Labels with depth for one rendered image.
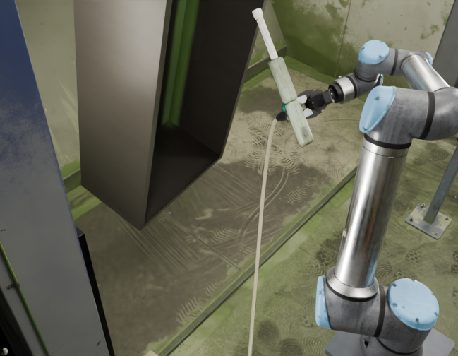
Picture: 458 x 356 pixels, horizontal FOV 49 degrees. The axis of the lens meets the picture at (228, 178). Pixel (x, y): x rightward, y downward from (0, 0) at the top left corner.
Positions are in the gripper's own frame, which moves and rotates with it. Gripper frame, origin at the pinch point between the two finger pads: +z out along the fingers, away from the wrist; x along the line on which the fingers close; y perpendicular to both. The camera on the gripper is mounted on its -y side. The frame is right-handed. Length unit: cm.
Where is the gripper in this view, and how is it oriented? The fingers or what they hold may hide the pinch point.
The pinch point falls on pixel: (289, 112)
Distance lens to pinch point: 178.9
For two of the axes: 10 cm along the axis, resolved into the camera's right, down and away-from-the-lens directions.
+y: -2.0, -0.2, 9.8
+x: -3.7, -9.2, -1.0
